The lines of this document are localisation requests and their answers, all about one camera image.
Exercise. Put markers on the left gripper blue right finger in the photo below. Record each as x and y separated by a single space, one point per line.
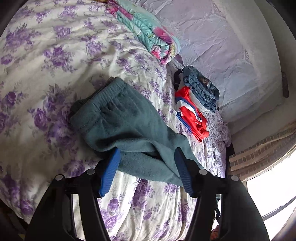
200 184

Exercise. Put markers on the beige checkered curtain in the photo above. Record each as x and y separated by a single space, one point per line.
260 156

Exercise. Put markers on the red white blue garment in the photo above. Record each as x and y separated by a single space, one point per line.
189 114

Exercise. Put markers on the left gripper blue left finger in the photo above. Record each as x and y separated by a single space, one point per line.
95 184

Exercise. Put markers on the teal fleece pants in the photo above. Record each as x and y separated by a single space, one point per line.
118 116

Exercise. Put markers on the purple floral bedspread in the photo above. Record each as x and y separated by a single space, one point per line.
54 53

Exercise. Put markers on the black folded garment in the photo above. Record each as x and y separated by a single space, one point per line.
177 79

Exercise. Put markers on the folded teal pink floral quilt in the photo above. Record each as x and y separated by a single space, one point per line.
157 39

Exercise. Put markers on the lavender lace headboard cover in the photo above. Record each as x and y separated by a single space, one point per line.
231 44

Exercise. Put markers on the folded blue denim jeans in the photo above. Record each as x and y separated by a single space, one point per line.
202 88

